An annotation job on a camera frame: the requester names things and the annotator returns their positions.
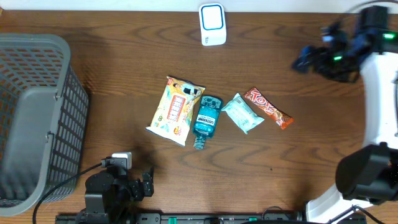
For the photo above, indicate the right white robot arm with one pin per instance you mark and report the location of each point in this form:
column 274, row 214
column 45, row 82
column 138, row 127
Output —
column 368, row 176

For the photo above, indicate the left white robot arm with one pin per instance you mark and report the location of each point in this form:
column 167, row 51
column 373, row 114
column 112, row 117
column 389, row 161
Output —
column 110, row 193

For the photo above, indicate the grey plastic shopping basket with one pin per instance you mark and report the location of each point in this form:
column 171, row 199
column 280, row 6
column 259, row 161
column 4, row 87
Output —
column 44, row 109

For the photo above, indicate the yellow snack bag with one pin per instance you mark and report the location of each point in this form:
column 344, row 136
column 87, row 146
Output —
column 173, row 116

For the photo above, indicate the white barcode scanner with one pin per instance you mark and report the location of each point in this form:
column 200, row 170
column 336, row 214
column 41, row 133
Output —
column 212, row 24

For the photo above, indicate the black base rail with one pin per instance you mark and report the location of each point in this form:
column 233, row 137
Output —
column 156, row 218

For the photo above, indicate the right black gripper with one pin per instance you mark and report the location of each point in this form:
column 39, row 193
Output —
column 321, row 65

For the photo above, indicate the red Top chocolate bar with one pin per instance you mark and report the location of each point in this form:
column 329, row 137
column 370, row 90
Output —
column 256, row 97

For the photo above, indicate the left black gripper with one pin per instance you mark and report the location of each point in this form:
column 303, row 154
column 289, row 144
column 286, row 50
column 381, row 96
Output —
column 138, row 193

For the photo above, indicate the teal Listerine mouthwash bottle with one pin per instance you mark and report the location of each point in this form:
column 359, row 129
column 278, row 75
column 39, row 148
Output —
column 206, row 121

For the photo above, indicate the light blue wet wipes pack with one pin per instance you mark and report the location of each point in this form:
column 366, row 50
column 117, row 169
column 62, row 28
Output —
column 241, row 114

